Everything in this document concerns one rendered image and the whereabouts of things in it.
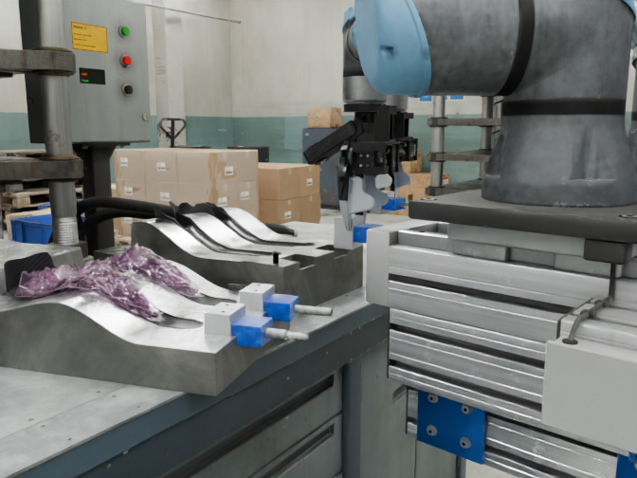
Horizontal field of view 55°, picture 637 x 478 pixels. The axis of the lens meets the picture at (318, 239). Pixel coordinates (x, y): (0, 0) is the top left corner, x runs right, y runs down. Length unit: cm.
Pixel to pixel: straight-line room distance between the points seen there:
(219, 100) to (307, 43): 180
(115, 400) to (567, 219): 53
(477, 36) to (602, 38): 12
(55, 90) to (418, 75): 113
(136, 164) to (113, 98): 374
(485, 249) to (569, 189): 11
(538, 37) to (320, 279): 62
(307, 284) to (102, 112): 96
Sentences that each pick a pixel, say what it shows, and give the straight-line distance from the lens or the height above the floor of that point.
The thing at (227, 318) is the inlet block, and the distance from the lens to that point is 77.
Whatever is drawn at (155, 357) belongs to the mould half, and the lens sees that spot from 77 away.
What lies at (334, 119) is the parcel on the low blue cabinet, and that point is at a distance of 849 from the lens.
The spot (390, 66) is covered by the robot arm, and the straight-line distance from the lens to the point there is 58.
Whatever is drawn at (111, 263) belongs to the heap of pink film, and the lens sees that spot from 100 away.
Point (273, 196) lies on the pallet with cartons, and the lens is 574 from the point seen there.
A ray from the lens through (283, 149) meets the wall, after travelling 961.
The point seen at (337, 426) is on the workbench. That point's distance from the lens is 123.
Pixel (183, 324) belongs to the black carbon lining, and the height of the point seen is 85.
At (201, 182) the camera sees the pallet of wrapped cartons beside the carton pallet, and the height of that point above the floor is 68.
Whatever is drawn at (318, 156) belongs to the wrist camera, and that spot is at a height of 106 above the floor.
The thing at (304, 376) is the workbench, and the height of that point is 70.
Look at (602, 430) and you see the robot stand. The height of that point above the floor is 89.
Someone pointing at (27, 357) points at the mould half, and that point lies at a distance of 89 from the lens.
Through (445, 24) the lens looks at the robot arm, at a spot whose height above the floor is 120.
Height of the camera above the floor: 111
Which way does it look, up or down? 10 degrees down
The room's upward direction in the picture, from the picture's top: straight up
